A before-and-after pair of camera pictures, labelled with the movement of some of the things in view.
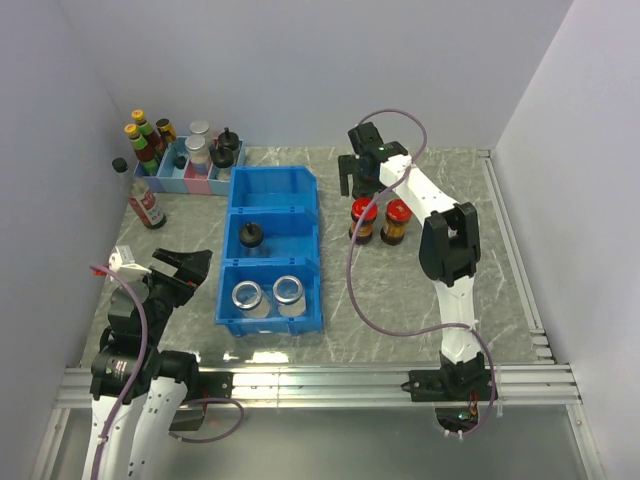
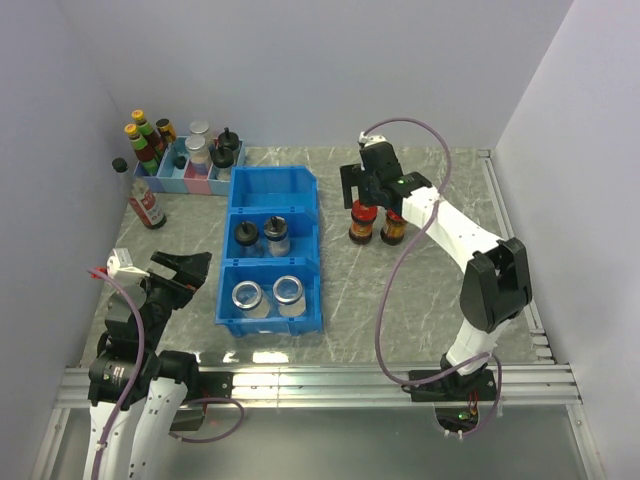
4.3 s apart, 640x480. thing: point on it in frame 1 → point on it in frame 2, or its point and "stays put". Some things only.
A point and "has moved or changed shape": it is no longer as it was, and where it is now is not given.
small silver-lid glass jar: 251,299 stays put
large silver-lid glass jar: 289,295 stays put
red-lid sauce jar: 365,229 stays put
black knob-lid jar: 365,184 has moved or changed shape
